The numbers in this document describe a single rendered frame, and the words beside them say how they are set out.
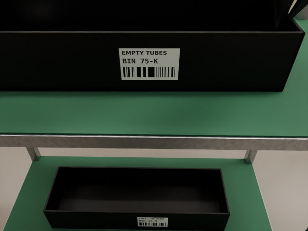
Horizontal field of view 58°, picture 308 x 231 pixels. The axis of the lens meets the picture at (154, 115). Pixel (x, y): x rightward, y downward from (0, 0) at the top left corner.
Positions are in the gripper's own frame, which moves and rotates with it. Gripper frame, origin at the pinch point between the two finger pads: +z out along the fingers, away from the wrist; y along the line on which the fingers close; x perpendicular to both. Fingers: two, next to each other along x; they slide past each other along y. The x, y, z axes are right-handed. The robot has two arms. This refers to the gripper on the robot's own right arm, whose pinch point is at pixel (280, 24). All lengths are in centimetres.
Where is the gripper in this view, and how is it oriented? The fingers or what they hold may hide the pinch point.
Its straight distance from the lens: 56.8
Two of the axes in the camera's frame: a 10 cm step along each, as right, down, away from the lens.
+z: 0.1, 7.3, 6.9
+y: -10.0, 0.1, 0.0
